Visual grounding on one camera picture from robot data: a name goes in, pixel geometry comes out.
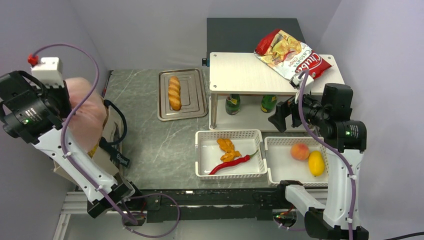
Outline green glass bottle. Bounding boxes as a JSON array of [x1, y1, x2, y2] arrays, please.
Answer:
[[260, 95, 278, 113], [225, 94, 241, 115]]

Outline left white plastic basket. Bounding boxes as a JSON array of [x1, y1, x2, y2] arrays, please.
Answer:
[[195, 129, 268, 180]]

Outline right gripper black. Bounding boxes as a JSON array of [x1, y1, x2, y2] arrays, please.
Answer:
[[268, 85, 330, 132]]

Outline metal baking tray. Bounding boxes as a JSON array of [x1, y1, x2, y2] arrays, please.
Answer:
[[157, 68, 208, 121]]

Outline yellow mango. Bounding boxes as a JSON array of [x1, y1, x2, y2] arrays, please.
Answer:
[[308, 150, 326, 177]]

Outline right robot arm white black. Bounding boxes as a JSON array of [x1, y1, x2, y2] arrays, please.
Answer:
[[268, 83, 369, 240]]

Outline white two-tier shelf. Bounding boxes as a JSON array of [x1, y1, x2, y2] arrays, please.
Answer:
[[208, 51, 345, 133]]

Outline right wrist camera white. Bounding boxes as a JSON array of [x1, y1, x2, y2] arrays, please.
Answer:
[[289, 69, 314, 104]]

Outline beige canvas tote bag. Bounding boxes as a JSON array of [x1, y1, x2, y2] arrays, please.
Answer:
[[52, 99, 132, 186]]

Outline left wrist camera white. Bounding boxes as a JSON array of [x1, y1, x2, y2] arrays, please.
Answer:
[[31, 57, 65, 89]]

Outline orange habanero pepper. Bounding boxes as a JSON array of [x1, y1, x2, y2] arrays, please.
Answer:
[[216, 138, 242, 163]]

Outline peach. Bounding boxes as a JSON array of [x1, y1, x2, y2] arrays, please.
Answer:
[[290, 143, 310, 161]]

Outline dark grey back panel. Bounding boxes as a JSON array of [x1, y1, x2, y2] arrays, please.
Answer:
[[202, 17, 305, 67]]

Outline red cassava chips bag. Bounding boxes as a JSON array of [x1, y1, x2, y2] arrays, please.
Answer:
[[254, 29, 332, 81]]

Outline pink plastic grocery bag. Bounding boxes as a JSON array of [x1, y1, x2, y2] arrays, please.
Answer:
[[65, 77, 108, 153]]

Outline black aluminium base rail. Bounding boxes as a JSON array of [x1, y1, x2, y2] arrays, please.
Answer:
[[126, 187, 294, 223]]

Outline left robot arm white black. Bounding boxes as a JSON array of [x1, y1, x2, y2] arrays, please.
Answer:
[[0, 70, 144, 218]]

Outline bread loaf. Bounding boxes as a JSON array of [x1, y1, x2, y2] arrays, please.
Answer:
[[168, 76, 182, 111]]

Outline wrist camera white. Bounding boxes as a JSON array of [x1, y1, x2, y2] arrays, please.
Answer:
[[31, 57, 65, 89], [289, 69, 314, 104]]

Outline red chili pepper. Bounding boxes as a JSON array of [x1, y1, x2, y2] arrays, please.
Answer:
[[209, 150, 259, 175]]

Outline white plastic basket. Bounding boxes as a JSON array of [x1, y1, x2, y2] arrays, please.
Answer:
[[195, 129, 268, 180], [264, 136, 328, 188]]

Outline left green glass bottle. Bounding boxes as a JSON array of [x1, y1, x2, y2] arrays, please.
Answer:
[[225, 94, 241, 115]]

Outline right white plastic basket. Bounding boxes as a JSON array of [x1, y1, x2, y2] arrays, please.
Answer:
[[264, 136, 328, 188]]

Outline right green glass bottle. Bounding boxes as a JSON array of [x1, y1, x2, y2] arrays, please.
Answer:
[[260, 95, 278, 113]]

